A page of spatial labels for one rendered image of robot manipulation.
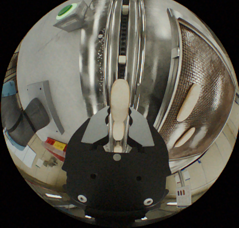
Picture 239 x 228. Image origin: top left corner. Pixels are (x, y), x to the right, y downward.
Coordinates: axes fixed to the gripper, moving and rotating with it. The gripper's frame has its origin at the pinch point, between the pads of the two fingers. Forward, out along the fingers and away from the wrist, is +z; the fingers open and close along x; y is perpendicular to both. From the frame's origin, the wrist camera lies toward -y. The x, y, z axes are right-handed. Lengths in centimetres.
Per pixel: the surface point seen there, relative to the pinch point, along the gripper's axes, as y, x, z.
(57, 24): -20.4, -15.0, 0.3
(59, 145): 35, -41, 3
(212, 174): 194, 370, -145
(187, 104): -2.5, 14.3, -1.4
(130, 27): -16.7, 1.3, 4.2
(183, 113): -0.2, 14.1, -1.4
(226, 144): 76, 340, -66
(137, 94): -1.9, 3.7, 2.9
